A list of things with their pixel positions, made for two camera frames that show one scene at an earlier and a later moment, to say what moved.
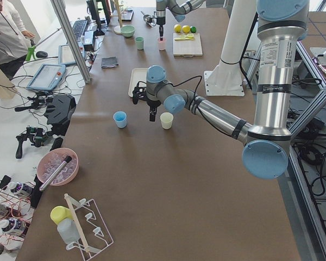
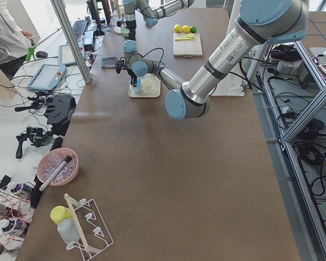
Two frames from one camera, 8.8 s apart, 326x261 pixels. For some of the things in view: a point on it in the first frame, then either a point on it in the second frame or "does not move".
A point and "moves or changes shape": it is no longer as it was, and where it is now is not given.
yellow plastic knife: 189,38 does not move
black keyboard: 79,28 does not move
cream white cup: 166,118 moves or changes shape
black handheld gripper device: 36,135 does not move
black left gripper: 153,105 → 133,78
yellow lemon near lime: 186,29 does not move
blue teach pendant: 48,77 does not move
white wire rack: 92,232 does not move
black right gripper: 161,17 → 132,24
